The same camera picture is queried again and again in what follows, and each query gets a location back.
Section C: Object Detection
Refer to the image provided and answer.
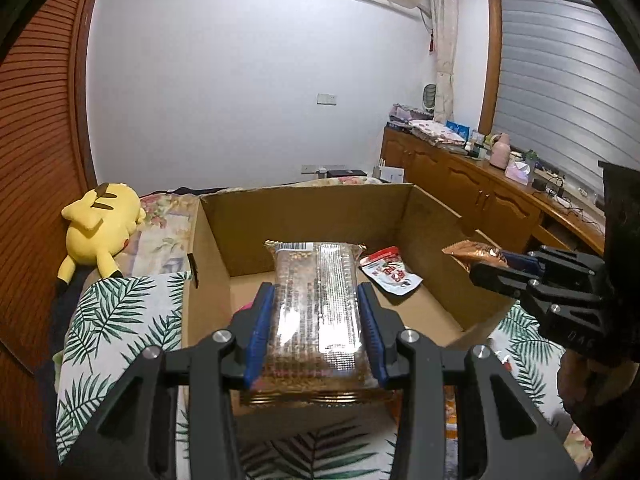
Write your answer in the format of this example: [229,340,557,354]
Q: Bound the navy bed sheet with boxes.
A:
[36,262,101,413]

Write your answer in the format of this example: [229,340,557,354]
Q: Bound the wooden cabinet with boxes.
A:
[380,126,609,257]

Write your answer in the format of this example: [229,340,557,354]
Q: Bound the louvered wooden wardrobe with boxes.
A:
[0,0,99,378]

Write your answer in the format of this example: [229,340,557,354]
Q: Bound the cream curtain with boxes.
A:
[427,0,461,127]

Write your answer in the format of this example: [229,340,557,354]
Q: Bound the pink tissue box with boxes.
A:
[503,161,534,182]

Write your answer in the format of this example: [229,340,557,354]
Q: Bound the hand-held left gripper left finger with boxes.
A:
[60,282,277,480]

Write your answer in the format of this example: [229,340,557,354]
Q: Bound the floral quilt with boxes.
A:
[119,192,202,279]

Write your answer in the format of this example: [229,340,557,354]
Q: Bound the blue boxes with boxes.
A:
[444,120,474,141]

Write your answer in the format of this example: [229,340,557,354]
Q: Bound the clear brown cake packet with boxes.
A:
[240,239,404,409]

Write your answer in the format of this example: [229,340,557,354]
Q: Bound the brown cardboard box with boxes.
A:
[177,183,524,480]

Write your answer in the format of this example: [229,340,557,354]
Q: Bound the pink thermos jug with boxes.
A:
[488,132,512,169]

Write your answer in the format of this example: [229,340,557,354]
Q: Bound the grey window blind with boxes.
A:
[492,0,640,202]

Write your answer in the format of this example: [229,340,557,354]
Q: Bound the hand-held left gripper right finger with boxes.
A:
[355,282,583,480]

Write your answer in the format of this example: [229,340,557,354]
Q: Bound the stack of folded cloths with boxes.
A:
[387,103,469,154]

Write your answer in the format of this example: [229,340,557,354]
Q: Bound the person's right hand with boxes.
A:
[556,349,602,427]

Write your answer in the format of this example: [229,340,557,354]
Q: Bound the white paper bag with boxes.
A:
[374,160,407,185]

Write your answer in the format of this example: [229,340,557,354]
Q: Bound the brown shiny snack packet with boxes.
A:
[441,241,510,272]

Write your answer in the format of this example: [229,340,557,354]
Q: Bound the leaf print blanket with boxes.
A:
[54,271,572,480]

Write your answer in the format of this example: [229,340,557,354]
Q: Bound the red and white snack packet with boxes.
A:
[358,246,424,297]

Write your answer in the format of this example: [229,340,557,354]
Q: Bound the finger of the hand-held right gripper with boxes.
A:
[499,245,607,286]
[469,259,552,312]

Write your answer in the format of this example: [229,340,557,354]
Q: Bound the yellow plush toy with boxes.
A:
[56,182,147,297]

